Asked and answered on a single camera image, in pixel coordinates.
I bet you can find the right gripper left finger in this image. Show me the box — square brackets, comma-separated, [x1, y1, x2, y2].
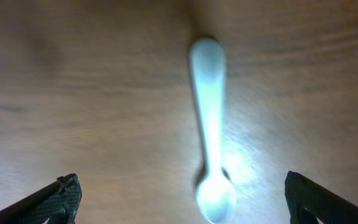
[0, 174, 82, 224]

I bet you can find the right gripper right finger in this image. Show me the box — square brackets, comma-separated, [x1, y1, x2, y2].
[285, 171, 358, 224]

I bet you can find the white plastic spoon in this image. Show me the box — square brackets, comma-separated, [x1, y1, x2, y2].
[189, 38, 237, 223]

